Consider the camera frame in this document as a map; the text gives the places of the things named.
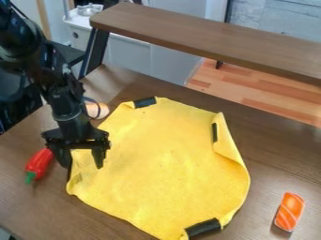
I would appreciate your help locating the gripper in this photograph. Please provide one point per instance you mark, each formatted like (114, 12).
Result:
(75, 131)

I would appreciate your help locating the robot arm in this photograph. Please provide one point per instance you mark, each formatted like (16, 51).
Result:
(29, 59)

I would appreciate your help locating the yellow cloth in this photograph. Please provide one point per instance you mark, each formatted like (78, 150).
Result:
(163, 168)

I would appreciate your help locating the red toy pepper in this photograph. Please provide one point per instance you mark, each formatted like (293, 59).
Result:
(37, 165)

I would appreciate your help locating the tan toy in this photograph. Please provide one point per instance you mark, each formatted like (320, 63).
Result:
(99, 110)

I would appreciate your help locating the white cabinet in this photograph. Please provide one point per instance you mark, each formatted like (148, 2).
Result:
(125, 47)

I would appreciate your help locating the wooden bench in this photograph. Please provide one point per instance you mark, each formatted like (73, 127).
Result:
(209, 37)

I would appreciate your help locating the orange toy salmon sushi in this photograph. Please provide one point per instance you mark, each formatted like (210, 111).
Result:
(289, 211)

